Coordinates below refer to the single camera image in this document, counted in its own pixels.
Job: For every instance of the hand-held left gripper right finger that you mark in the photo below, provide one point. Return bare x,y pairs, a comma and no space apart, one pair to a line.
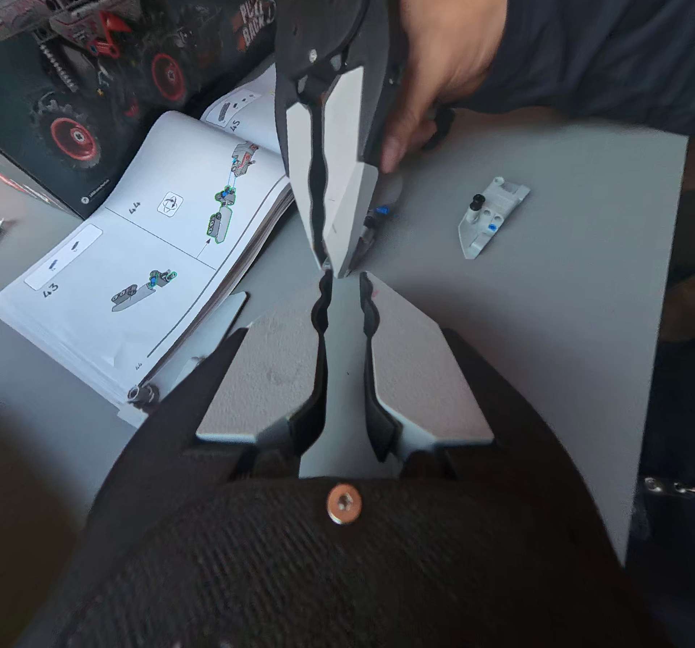
429,382

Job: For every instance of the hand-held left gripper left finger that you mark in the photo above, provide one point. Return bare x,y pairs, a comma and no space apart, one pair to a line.
260,382

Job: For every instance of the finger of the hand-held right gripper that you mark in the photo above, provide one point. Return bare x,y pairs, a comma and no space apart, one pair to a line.
298,159
347,132

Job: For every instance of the grey lego beam assembly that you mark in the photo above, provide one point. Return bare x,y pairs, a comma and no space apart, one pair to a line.
371,220

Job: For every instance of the person's right forearm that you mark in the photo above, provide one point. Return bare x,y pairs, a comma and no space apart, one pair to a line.
597,34

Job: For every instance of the white lego panel piece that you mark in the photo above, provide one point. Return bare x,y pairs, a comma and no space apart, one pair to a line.
505,197

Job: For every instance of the lego instruction booklet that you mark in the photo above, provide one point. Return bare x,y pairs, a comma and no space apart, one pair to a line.
135,224

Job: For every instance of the black lego truck box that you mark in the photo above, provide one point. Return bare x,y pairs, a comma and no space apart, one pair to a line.
81,88

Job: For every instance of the person's right hand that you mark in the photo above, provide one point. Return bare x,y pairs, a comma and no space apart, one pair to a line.
450,39

